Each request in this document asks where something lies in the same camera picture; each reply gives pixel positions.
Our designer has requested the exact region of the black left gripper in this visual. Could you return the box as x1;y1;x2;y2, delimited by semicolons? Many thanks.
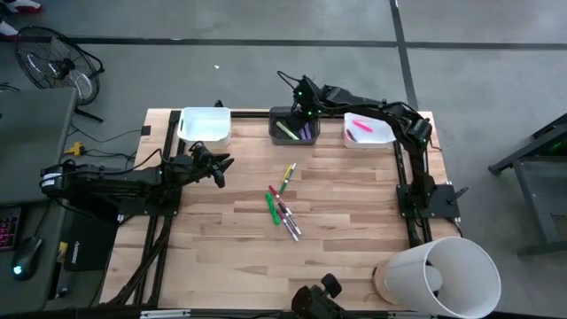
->
179;148;235;179

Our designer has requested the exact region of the yellow-green highlighter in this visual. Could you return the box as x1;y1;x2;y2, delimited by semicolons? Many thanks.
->
275;121;300;142

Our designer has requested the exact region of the red capped white marker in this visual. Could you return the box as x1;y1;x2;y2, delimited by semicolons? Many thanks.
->
268;184;293;216

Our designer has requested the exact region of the white plastic bin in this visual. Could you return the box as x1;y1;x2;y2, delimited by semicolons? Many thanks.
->
176;105;232;147
342;112;398;150

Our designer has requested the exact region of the white red-labelled marker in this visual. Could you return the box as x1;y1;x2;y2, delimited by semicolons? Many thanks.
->
276;208;299;243

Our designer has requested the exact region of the grey plastic bin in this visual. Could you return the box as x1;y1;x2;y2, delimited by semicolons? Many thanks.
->
268;105;321;146

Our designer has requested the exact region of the black floor fan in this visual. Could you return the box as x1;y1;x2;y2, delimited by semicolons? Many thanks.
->
15;25;106;124

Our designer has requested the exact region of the grey desk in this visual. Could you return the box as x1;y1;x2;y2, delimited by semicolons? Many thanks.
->
0;87;79;314

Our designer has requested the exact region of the round wooden lamp base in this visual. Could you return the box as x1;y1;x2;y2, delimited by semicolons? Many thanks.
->
371;259;400;306

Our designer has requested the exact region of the black computer mouse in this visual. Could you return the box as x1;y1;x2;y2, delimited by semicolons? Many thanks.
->
11;236;44;282

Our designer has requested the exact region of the backlit keyboard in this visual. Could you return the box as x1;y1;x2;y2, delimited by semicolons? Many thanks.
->
0;206;22;253

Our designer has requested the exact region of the white cylindrical bucket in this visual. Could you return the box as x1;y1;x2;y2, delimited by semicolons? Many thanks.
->
384;236;502;319

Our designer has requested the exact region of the person's shoe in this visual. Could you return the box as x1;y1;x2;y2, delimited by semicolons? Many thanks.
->
4;0;43;13
0;20;19;42

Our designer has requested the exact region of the black aluminium table frame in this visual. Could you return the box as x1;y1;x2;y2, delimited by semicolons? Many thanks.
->
105;108;433;309

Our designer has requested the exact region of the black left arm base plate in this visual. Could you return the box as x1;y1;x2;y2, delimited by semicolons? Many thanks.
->
117;190;183;218

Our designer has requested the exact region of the black floor cable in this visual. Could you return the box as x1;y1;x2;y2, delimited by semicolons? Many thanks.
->
68;123;163;172

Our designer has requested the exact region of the silver metal bracket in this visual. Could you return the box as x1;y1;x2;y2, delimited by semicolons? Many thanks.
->
140;308;191;319

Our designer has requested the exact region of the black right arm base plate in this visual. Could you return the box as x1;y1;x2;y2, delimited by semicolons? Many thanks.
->
396;183;462;221

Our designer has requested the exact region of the grey metal bench frame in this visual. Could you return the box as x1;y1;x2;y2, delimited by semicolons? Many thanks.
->
488;113;567;258

